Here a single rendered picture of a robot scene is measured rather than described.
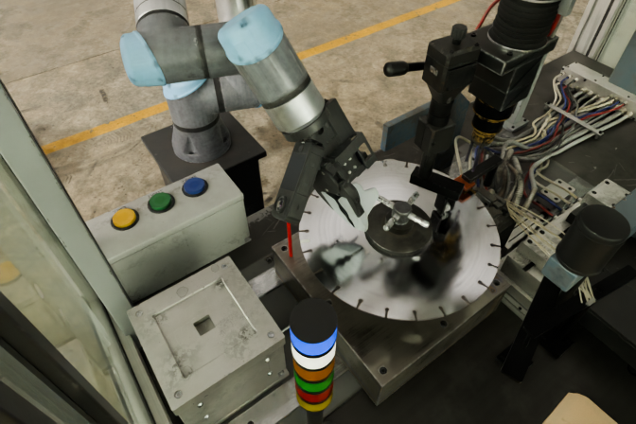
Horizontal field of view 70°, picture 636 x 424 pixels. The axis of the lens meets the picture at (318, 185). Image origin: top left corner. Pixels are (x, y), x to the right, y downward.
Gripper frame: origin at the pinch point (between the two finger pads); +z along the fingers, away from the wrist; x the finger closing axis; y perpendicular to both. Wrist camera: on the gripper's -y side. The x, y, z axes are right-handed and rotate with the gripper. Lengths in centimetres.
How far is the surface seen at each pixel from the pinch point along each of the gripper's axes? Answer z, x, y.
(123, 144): 6, 196, 7
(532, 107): 35, 20, 78
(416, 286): 8.7, -8.9, -1.3
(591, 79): 38, 12, 95
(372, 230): 3.0, 0.6, 2.2
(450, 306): 11.5, -13.6, -0.8
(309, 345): -12.5, -21.4, -20.6
